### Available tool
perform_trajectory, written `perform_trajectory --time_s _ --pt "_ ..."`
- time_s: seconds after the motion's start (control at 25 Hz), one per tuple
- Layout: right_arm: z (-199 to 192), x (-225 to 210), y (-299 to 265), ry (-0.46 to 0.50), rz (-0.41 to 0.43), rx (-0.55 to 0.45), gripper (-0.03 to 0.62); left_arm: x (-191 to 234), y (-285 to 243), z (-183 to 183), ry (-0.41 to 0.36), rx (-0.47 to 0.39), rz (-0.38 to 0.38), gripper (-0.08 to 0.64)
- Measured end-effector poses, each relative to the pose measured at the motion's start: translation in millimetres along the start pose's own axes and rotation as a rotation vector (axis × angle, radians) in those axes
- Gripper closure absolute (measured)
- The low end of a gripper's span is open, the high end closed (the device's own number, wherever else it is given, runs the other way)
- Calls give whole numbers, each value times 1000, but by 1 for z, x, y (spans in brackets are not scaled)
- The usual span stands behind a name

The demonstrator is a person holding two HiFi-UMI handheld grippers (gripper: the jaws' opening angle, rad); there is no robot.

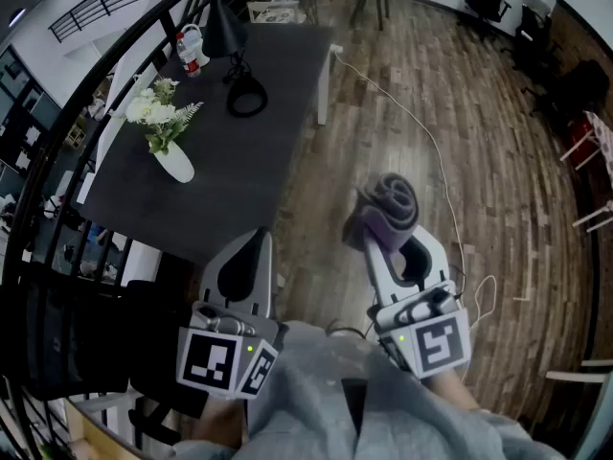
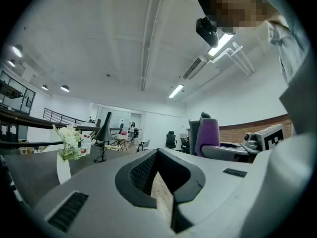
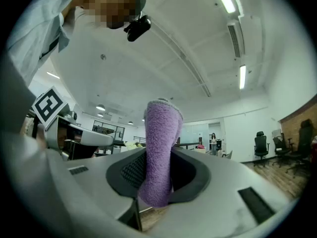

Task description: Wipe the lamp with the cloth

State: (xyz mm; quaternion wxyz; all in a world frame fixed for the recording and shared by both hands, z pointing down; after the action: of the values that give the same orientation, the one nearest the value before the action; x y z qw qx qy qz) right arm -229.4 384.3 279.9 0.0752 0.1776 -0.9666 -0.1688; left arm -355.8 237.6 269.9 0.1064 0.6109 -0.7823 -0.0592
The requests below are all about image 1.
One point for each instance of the white table leg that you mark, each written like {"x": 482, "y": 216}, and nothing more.
{"x": 325, "y": 89}

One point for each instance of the grey purple cloth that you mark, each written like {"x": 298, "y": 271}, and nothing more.
{"x": 390, "y": 209}

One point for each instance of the white artificial flowers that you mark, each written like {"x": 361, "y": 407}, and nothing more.
{"x": 153, "y": 110}

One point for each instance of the white power strip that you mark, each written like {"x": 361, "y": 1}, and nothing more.
{"x": 337, "y": 48}

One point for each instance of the white jug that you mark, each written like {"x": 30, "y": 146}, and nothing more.
{"x": 198, "y": 41}

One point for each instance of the red chair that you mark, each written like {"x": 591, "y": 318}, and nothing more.
{"x": 582, "y": 139}

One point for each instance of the black metal railing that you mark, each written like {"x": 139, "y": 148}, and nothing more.
{"x": 62, "y": 127}

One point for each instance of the person's right forearm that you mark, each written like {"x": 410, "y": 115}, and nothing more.
{"x": 452, "y": 391}

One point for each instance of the table with patterned cloth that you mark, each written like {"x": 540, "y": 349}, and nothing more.
{"x": 604, "y": 142}

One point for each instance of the clear plastic water bottle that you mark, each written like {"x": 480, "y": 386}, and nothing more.
{"x": 189, "y": 55}

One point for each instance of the white vase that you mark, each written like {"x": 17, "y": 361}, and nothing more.
{"x": 177, "y": 163}

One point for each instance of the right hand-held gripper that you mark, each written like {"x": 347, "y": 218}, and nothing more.
{"x": 440, "y": 345}

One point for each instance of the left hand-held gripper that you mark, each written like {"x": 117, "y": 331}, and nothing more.
{"x": 211, "y": 360}

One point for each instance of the person's left forearm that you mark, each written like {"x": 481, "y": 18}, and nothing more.
{"x": 220, "y": 422}

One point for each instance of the grey sweater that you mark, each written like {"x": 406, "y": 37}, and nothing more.
{"x": 335, "y": 400}

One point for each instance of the black lamp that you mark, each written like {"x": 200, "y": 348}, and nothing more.
{"x": 221, "y": 31}

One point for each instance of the white chair patterned cushion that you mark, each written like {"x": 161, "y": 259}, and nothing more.
{"x": 275, "y": 13}

